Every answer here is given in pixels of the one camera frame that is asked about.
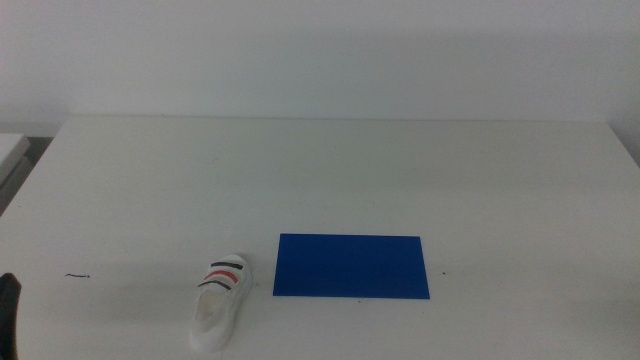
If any white shoe with striped straps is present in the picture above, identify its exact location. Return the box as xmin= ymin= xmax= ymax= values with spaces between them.
xmin=188 ymin=253 xmax=254 ymax=354

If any blue rectangular mat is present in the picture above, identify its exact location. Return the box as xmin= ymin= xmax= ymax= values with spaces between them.
xmin=272 ymin=232 xmax=431 ymax=301

